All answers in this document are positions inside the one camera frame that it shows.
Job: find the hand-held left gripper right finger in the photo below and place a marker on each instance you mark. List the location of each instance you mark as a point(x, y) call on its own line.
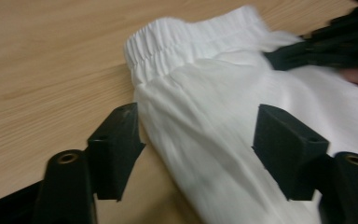
point(289, 155)

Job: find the white pants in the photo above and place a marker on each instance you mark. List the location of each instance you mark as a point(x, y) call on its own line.
point(214, 109)

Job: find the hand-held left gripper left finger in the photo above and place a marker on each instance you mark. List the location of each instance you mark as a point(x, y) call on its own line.
point(115, 155)

